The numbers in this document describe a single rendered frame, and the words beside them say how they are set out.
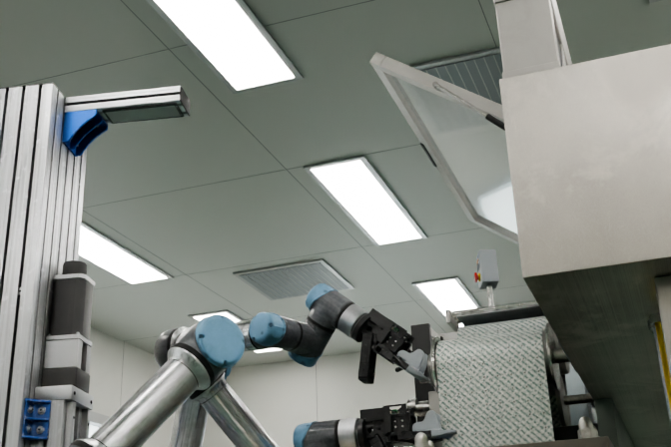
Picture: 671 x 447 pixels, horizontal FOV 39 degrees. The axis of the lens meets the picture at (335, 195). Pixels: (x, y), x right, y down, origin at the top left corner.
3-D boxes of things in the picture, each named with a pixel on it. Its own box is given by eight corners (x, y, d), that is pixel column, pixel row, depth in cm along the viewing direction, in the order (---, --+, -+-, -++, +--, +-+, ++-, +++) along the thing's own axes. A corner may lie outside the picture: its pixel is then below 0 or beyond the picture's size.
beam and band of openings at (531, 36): (639, 425, 403) (630, 372, 412) (659, 423, 401) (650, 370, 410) (502, 81, 137) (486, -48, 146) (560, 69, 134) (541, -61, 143)
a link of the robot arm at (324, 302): (313, 310, 237) (329, 281, 237) (345, 334, 232) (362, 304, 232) (297, 308, 231) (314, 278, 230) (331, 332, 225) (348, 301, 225)
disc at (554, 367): (560, 396, 212) (552, 332, 218) (563, 396, 212) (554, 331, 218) (551, 382, 199) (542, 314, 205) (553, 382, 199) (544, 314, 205)
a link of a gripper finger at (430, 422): (450, 406, 202) (409, 411, 205) (453, 435, 200) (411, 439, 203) (454, 409, 205) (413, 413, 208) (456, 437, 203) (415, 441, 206)
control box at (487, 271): (473, 289, 280) (470, 257, 284) (495, 288, 280) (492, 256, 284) (476, 281, 274) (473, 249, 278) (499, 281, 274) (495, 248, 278)
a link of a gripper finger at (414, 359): (436, 359, 213) (404, 338, 218) (421, 381, 212) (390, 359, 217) (440, 363, 216) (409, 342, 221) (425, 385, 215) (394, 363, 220)
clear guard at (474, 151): (475, 217, 322) (476, 216, 322) (611, 284, 298) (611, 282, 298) (383, 66, 231) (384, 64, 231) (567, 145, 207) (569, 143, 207)
